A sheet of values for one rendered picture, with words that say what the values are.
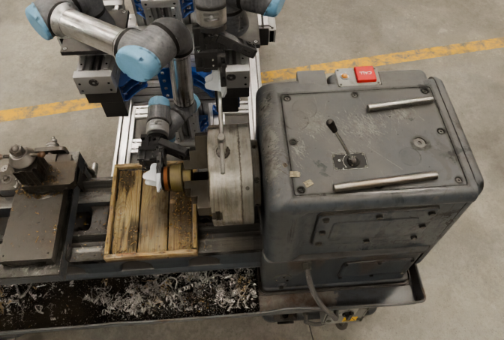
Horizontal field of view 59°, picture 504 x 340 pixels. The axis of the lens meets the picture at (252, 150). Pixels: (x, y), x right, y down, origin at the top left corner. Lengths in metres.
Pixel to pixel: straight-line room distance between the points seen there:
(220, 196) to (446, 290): 1.60
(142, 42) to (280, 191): 0.56
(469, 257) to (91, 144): 2.28
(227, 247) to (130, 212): 0.36
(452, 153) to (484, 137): 1.82
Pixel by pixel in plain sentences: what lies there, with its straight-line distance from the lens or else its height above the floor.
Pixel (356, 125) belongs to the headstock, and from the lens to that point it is 1.34.
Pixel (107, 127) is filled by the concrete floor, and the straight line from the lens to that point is 3.02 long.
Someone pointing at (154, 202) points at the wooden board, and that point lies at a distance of 1.62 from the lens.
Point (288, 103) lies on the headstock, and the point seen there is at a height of 1.26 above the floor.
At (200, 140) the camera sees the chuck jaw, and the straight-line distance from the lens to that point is 1.36.
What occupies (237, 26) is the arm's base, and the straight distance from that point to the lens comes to 1.68.
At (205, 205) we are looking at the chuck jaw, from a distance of 1.33.
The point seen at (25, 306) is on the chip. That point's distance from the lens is 2.00.
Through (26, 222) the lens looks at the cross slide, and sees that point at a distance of 1.63.
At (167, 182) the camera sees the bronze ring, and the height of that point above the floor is 1.10.
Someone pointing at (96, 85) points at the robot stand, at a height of 1.07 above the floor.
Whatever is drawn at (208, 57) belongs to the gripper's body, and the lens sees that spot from 1.18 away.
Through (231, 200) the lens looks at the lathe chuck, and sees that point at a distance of 1.28.
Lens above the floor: 2.29
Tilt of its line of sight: 56 degrees down
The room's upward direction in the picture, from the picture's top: straight up
